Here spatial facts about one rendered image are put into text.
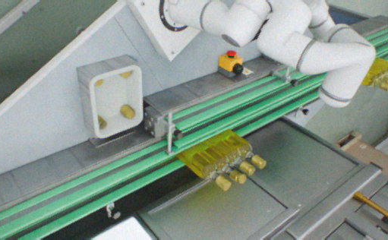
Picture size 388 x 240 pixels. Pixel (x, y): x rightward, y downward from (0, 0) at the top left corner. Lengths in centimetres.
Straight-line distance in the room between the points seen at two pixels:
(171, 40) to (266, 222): 69
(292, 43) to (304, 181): 74
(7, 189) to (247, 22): 81
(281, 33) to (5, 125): 79
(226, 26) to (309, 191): 78
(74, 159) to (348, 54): 85
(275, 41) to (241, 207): 63
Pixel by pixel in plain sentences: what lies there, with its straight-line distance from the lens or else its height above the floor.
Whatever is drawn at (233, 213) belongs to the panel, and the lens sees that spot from 128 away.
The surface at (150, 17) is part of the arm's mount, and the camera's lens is 113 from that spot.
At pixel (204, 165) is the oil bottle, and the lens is 120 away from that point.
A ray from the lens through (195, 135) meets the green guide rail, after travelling 127.
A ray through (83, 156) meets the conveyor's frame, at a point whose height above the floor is 82.
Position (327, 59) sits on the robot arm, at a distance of 89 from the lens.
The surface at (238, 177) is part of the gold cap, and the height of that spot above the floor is 116.
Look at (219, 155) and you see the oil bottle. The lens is 125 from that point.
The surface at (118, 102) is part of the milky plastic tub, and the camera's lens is 123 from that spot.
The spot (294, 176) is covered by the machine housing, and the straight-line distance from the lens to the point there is 152.
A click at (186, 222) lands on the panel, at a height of 112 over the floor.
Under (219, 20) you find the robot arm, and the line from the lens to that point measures 98.
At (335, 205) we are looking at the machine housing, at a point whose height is 138.
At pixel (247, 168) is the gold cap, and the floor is 115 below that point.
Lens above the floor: 170
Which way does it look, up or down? 38 degrees down
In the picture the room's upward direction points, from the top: 126 degrees clockwise
